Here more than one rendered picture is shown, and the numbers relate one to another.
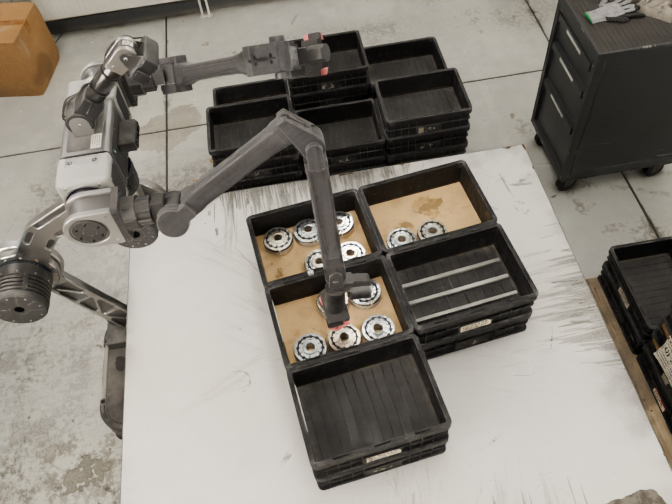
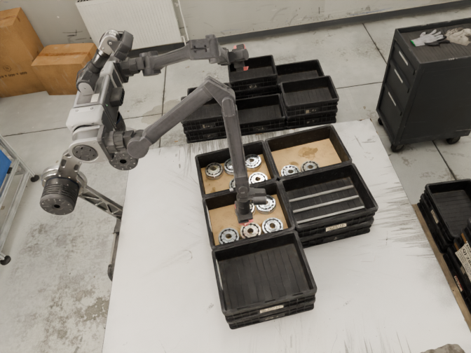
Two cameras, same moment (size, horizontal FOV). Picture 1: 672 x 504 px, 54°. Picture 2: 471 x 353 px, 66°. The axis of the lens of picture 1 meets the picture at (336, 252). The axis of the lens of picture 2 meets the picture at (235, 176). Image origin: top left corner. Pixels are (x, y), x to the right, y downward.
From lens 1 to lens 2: 0.31 m
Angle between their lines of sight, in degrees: 6
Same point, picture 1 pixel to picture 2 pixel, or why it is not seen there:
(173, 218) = (137, 146)
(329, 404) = (238, 273)
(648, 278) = (451, 205)
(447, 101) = (324, 95)
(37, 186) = not seen: hidden behind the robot
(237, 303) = (188, 209)
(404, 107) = (298, 98)
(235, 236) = (190, 169)
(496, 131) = (355, 116)
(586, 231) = (410, 176)
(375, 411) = (268, 279)
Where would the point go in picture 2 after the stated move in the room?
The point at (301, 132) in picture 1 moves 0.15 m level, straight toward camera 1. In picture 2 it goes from (219, 90) to (221, 118)
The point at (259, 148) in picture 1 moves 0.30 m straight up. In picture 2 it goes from (192, 100) to (170, 19)
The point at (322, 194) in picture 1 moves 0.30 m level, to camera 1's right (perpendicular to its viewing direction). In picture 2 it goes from (233, 133) to (314, 125)
